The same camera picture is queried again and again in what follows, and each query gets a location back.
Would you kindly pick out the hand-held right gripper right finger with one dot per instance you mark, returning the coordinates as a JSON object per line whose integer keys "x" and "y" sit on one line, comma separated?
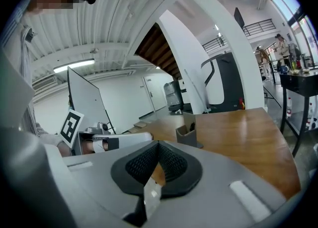
{"x": 218, "y": 172}

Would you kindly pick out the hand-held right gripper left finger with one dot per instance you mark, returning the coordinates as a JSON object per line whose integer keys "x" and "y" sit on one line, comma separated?
{"x": 94, "y": 187}

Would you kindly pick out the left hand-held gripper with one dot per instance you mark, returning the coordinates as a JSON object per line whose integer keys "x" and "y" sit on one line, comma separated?
{"x": 74, "y": 129}

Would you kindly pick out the grey pen holder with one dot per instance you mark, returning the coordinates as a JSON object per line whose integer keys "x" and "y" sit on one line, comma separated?
{"x": 186, "y": 135}

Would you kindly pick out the person's left hand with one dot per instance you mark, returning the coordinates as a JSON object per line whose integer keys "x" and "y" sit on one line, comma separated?
{"x": 86, "y": 148}

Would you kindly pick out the white door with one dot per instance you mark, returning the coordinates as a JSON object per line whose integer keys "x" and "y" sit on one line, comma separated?
{"x": 153, "y": 93}

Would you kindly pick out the white whiteboard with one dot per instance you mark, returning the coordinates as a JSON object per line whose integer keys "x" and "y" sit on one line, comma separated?
{"x": 85, "y": 98}

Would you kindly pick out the grey machine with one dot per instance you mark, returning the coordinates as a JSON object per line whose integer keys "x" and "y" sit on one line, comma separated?
{"x": 173, "y": 94}

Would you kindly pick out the black and white treadmill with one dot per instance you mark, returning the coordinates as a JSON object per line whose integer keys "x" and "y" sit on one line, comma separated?
{"x": 223, "y": 83}

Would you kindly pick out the long ceiling light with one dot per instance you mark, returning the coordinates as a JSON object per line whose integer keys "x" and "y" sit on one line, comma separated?
{"x": 74, "y": 65}

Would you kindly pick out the black tripod legs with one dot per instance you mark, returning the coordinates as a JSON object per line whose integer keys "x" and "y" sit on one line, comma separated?
{"x": 271, "y": 96}

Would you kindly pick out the wooden staircase underside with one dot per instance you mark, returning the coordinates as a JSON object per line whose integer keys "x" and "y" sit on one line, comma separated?
{"x": 160, "y": 49}

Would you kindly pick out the clear water bottle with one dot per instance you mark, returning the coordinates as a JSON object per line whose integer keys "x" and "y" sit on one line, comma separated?
{"x": 310, "y": 114}
{"x": 289, "y": 107}

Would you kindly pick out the black side table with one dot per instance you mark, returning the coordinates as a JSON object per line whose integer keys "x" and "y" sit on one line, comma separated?
{"x": 298, "y": 84}

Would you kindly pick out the blue mug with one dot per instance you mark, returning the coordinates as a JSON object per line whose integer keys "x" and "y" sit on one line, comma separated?
{"x": 284, "y": 69}

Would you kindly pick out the green bottle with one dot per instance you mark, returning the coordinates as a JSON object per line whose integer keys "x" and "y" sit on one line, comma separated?
{"x": 294, "y": 64}

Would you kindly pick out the black balcony railing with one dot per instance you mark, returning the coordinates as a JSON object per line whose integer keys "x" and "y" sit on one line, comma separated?
{"x": 258, "y": 27}

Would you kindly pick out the black monitor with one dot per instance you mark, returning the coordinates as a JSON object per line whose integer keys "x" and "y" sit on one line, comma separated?
{"x": 238, "y": 18}

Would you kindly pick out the large window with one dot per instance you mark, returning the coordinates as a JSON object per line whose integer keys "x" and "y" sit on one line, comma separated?
{"x": 288, "y": 3}

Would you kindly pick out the wall air vent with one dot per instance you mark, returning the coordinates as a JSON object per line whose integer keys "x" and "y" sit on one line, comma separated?
{"x": 44, "y": 83}

